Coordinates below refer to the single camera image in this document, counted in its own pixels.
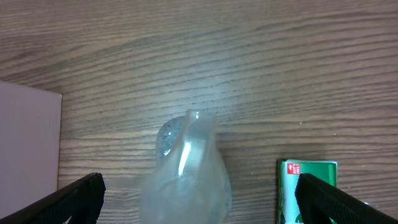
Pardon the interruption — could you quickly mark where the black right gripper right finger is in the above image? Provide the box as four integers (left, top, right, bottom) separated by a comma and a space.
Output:
295, 173, 397, 224

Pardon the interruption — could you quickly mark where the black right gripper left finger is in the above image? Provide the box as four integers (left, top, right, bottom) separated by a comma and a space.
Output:
1, 172, 106, 224

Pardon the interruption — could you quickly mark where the green soap box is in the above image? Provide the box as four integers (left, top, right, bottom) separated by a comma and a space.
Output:
277, 159, 338, 224

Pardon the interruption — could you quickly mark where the pink cardboard box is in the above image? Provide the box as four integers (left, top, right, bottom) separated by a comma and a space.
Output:
1, 82, 62, 217

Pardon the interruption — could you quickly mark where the clear spray bottle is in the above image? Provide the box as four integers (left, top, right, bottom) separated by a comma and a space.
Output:
140, 110, 232, 224

